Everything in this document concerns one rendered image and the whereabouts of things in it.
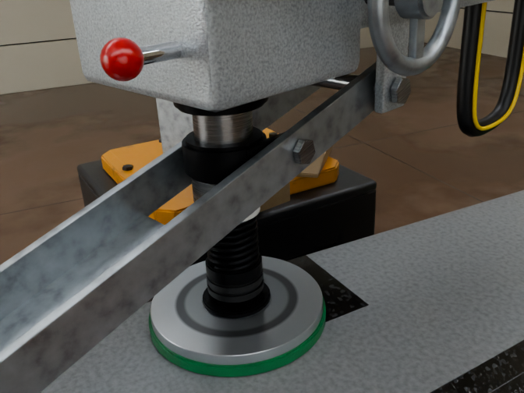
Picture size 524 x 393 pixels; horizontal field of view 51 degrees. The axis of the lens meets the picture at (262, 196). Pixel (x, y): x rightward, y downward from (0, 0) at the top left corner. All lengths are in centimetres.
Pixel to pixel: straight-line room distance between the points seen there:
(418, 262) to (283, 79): 42
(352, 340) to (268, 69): 34
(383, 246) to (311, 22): 44
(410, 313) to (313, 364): 15
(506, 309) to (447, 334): 10
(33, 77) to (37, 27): 52
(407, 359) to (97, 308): 34
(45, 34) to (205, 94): 603
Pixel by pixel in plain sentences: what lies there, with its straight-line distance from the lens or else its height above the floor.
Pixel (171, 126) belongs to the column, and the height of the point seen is 89.
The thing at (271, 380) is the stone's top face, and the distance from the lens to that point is 62.
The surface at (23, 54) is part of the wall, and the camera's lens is 648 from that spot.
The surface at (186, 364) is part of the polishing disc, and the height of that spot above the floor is 86.
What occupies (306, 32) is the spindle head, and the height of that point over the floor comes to 120.
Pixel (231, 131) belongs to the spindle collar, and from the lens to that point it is 57.
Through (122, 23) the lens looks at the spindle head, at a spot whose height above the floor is 122.
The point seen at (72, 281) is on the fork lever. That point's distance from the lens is 58.
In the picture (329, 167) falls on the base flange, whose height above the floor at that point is 78.
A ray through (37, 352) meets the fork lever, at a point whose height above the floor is 99.
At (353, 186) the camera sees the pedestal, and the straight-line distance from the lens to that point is 134.
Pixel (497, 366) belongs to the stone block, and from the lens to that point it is 68.
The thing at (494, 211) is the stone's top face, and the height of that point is 85.
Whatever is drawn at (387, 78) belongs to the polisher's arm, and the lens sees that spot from 67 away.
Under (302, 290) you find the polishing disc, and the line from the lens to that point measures 70.
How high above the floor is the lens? 127
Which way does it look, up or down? 24 degrees down
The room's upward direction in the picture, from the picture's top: 3 degrees counter-clockwise
